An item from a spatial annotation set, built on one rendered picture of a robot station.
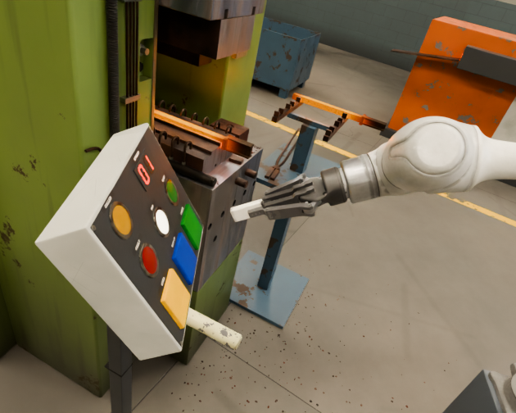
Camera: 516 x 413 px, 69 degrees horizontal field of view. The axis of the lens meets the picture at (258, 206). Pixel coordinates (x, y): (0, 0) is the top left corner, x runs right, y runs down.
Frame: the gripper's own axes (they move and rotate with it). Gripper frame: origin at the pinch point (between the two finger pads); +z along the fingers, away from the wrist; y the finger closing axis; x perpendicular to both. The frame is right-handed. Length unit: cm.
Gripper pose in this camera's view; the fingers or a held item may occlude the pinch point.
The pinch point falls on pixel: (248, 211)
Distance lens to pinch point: 79.7
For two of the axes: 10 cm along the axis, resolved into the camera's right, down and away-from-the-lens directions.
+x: -3.3, -7.7, -5.4
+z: -9.5, 2.7, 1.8
